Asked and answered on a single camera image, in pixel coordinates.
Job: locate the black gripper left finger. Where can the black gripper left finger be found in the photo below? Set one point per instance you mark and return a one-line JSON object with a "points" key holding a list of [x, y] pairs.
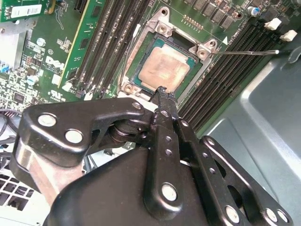
{"points": [[70, 117]]}

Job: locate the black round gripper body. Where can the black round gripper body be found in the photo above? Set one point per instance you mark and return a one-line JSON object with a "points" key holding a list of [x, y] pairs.
{"points": [[105, 200]]}

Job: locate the thin metal locking lever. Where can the thin metal locking lever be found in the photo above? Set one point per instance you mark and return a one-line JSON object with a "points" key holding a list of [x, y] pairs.
{"points": [[247, 52], [135, 32]]}

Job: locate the silver topped CPU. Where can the silver topped CPU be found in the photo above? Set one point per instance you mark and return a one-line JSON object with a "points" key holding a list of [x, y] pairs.
{"points": [[164, 67]]}

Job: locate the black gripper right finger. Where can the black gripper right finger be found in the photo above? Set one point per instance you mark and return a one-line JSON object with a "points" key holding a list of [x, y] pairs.
{"points": [[237, 171]]}

